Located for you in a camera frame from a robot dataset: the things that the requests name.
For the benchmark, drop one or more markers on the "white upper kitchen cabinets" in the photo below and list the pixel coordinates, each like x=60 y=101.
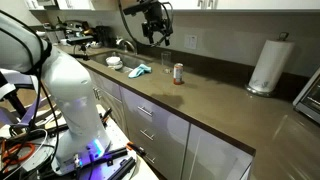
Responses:
x=253 y=4

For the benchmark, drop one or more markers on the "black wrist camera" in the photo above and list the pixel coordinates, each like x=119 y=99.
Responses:
x=135 y=8

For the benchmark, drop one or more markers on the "white and purple frame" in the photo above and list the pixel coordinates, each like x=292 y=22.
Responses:
x=13 y=86

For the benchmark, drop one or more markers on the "black aluminium rail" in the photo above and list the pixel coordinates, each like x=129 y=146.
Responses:
x=118 y=163

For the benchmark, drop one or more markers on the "black coffee machine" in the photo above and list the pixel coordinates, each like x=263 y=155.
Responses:
x=103 y=36

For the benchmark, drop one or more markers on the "steel kitchen sink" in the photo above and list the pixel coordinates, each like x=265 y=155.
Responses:
x=133 y=60

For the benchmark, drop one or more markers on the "white bowl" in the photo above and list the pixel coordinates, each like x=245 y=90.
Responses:
x=113 y=60

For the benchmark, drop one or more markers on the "clear drinking glass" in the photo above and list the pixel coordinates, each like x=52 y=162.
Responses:
x=166 y=61

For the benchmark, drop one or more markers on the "black stereo camera on stand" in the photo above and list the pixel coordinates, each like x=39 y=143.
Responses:
x=80 y=40

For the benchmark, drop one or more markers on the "silver toaster oven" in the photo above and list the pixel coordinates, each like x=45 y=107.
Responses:
x=310 y=98

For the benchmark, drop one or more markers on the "black and orange clamp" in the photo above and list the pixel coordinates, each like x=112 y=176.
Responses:
x=136 y=149

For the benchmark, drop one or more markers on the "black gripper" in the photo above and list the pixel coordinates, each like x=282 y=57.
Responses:
x=156 y=20

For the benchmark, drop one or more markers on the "metal paper towel holder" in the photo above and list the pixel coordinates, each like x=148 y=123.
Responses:
x=258 y=91

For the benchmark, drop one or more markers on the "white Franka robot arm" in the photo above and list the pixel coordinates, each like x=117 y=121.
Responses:
x=73 y=100

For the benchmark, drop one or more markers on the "white paper towel roll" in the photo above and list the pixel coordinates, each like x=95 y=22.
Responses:
x=270 y=66

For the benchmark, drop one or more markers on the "white wall outlet plate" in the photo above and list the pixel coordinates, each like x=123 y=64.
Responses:
x=190 y=41

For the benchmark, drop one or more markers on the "light blue cloth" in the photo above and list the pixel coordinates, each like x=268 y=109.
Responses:
x=139 y=70

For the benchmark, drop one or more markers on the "orange and white drink can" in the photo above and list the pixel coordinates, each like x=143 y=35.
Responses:
x=178 y=74

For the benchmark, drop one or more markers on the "chrome sink faucet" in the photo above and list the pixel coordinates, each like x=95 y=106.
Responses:
x=127 y=42

